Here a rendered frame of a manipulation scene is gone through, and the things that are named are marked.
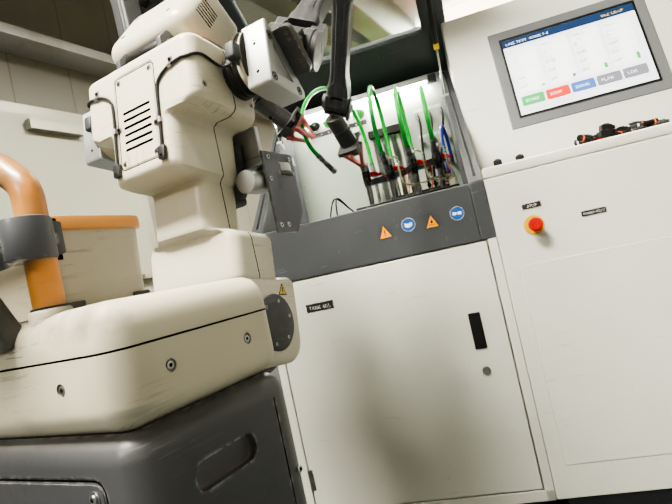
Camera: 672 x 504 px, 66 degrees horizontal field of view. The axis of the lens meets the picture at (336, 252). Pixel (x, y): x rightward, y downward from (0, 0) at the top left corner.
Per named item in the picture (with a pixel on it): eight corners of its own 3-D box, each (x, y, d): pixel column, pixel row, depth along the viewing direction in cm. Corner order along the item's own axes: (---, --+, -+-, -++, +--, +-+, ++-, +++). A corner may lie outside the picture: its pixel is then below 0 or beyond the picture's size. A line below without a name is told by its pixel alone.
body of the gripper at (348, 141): (362, 135, 168) (352, 116, 164) (357, 153, 162) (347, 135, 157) (345, 141, 171) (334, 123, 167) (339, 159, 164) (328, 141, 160)
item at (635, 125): (581, 146, 140) (577, 127, 140) (573, 153, 150) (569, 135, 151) (674, 123, 135) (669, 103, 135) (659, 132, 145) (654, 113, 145)
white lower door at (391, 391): (315, 513, 153) (267, 288, 155) (317, 509, 155) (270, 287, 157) (543, 490, 137) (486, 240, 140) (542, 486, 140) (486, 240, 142)
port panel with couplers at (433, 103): (425, 181, 194) (407, 101, 195) (425, 182, 197) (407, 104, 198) (459, 172, 191) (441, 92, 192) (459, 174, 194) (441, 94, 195)
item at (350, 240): (273, 285, 155) (261, 233, 156) (278, 284, 160) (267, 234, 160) (481, 240, 141) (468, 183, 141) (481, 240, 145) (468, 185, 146)
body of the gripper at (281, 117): (287, 127, 169) (268, 113, 166) (302, 109, 161) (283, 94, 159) (281, 140, 165) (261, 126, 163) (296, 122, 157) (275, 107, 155)
